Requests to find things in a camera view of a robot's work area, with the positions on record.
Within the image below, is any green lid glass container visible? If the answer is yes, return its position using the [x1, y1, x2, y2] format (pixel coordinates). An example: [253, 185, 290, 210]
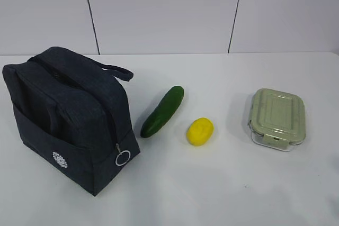
[247, 88, 306, 152]

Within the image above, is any yellow lemon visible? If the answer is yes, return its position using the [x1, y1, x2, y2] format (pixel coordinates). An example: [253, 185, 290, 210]
[186, 117, 214, 146]

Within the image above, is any dark blue lunch bag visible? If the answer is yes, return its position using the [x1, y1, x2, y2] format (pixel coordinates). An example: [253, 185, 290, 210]
[2, 47, 140, 196]

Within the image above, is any green cucumber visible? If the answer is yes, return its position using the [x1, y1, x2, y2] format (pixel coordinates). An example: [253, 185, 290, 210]
[140, 86, 184, 138]

